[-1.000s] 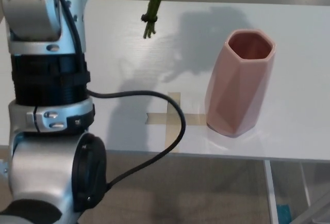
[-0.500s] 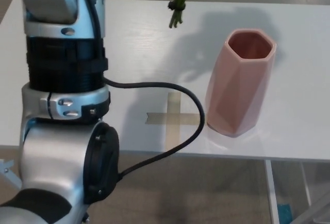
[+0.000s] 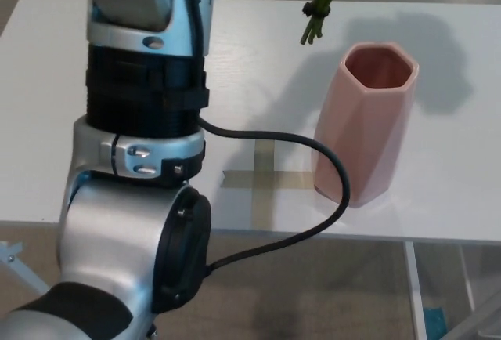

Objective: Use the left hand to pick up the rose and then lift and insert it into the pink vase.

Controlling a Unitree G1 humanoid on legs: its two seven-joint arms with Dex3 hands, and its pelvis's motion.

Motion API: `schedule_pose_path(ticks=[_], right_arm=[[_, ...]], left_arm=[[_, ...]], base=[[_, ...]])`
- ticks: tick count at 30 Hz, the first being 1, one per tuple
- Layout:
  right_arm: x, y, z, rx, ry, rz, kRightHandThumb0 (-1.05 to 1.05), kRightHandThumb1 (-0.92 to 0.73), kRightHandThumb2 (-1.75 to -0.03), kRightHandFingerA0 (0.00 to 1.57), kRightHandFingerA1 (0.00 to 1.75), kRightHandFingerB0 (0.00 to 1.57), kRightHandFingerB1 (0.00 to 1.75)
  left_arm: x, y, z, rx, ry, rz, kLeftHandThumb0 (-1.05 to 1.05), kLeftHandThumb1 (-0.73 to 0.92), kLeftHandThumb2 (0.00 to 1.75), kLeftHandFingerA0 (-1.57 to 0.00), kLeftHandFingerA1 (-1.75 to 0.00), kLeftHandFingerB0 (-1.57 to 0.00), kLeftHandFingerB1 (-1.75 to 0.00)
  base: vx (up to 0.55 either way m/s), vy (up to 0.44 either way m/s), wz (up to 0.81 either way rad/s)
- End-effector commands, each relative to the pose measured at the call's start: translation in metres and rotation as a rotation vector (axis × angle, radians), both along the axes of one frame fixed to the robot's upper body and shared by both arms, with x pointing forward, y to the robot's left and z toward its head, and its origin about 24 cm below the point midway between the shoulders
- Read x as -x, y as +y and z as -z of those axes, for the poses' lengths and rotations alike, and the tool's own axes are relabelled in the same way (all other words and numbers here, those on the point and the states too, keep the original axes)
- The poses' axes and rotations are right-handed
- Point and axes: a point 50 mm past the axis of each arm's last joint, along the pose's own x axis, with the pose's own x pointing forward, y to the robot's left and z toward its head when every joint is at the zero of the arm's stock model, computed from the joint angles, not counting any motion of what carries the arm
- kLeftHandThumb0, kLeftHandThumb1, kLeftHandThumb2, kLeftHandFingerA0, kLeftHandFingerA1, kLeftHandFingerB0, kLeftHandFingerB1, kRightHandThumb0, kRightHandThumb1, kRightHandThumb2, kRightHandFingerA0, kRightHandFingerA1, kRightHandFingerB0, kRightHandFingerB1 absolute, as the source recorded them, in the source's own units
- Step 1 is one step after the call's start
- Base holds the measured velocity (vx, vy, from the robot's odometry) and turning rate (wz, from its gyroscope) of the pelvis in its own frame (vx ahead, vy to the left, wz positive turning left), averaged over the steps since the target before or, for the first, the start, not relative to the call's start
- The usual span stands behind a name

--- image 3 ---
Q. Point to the notched tan masking tape strip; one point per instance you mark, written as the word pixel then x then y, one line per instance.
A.
pixel 289 180

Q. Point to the light blue metal stand frame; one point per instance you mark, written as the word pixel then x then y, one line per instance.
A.
pixel 19 269

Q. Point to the teal floor tape piece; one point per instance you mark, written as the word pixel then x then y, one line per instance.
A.
pixel 434 324

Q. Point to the long tan masking tape strip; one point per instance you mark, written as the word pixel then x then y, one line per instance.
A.
pixel 262 214

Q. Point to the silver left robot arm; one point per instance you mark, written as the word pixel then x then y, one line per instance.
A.
pixel 117 238

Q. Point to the thin grey table leg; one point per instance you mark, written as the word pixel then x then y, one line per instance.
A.
pixel 467 281

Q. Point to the pink faceted ceramic vase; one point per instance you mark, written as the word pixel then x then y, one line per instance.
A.
pixel 372 140

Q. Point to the white table leg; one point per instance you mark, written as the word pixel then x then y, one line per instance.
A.
pixel 415 297

